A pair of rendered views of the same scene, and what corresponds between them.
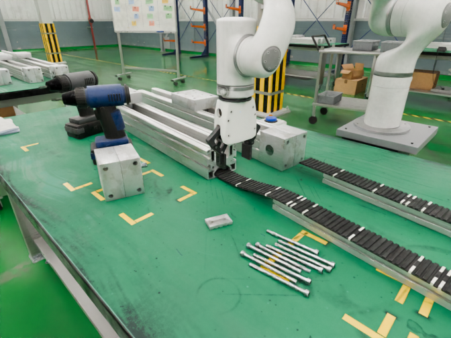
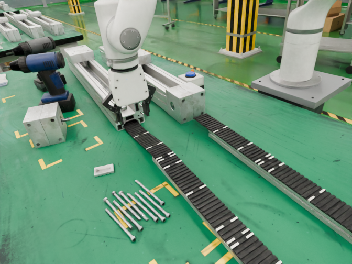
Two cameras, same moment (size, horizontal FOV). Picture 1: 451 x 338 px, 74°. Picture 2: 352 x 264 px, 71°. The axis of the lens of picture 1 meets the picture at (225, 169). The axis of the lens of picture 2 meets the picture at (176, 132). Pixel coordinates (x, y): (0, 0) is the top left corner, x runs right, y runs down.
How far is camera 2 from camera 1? 0.29 m
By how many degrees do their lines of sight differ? 13
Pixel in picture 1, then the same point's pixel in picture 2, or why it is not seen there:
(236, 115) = (123, 82)
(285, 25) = (139, 7)
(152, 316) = (18, 245)
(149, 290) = (27, 224)
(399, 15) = not seen: outside the picture
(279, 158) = (178, 113)
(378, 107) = (288, 62)
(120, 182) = (43, 134)
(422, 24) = not seen: outside the picture
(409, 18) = not seen: outside the picture
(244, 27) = (112, 9)
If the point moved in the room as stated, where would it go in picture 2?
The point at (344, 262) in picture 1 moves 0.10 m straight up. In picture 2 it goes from (180, 213) to (177, 179)
